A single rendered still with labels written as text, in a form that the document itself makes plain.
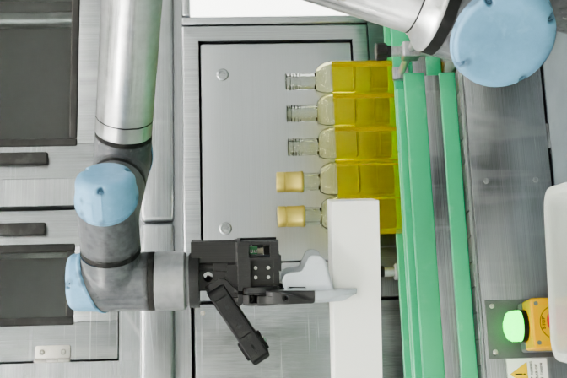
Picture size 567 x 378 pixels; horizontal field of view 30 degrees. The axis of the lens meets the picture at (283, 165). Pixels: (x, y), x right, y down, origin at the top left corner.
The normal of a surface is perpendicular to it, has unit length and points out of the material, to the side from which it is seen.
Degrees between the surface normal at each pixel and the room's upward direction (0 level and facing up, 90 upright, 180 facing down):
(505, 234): 90
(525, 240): 90
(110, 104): 63
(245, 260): 90
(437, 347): 90
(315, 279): 76
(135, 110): 109
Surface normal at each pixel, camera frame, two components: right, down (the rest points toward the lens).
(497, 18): 0.13, 0.51
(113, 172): 0.00, -0.88
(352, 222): 0.05, 0.01
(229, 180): 0.05, -0.25
